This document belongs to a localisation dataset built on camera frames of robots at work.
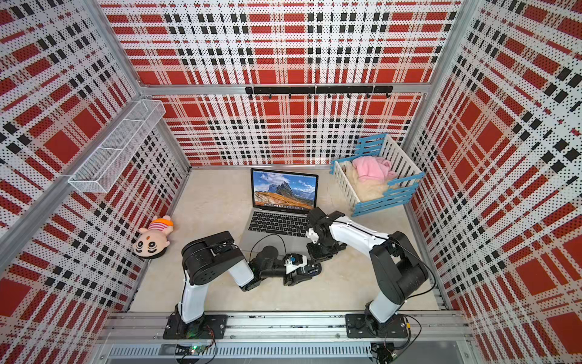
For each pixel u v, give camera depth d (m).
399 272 0.45
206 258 0.53
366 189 1.01
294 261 0.75
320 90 0.90
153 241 0.86
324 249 0.75
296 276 0.84
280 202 1.01
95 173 0.68
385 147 1.11
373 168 1.01
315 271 0.84
